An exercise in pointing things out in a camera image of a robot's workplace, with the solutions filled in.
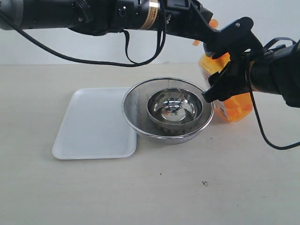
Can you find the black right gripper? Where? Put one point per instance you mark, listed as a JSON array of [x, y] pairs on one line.
[[232, 78]]

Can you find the small stainless steel bowl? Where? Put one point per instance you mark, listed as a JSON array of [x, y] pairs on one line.
[[174, 107]]

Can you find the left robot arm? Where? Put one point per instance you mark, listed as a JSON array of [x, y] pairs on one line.
[[88, 17]]

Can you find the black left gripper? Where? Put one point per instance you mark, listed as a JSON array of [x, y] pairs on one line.
[[186, 19]]

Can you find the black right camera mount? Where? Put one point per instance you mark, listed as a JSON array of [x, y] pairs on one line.
[[234, 39]]

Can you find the orange pump soap bottle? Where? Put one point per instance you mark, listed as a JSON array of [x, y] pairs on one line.
[[234, 108]]

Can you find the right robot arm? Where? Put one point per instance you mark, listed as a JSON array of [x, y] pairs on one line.
[[285, 70]]

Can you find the white rectangular plastic tray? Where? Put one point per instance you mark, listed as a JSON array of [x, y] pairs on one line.
[[93, 127]]

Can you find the steel mesh colander basin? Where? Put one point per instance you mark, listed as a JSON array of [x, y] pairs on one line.
[[134, 110]]

